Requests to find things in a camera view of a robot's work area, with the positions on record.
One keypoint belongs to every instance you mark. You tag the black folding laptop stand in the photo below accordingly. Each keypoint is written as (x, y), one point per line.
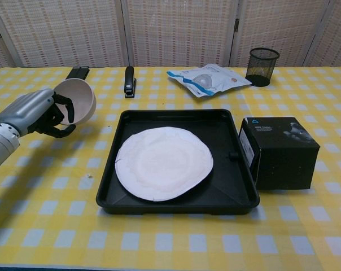
(78, 73)

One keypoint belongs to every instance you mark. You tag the beige bowl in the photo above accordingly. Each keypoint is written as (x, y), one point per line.
(84, 97)

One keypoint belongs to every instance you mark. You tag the white paper plate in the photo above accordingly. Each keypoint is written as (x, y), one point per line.
(163, 163)

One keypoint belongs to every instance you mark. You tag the black mesh pen cup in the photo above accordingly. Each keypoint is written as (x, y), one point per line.
(262, 70)

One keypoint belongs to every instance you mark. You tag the black square tray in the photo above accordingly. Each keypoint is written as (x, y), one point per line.
(229, 192)

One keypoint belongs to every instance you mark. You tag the yellow checked tablecloth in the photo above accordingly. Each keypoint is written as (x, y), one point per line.
(170, 240)

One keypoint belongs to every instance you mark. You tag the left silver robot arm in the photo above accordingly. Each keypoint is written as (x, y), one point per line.
(1, 146)

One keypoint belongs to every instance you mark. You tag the white face mask package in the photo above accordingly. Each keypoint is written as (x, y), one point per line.
(207, 80)

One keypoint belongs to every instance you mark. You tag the black cardboard box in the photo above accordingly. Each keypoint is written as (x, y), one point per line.
(286, 161)

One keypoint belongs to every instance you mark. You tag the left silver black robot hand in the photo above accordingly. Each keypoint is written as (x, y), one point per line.
(26, 111)

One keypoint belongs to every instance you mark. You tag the black stapler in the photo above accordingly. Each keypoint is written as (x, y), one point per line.
(129, 82)

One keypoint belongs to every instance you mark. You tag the woven bamboo folding screen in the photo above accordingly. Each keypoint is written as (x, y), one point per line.
(176, 31)

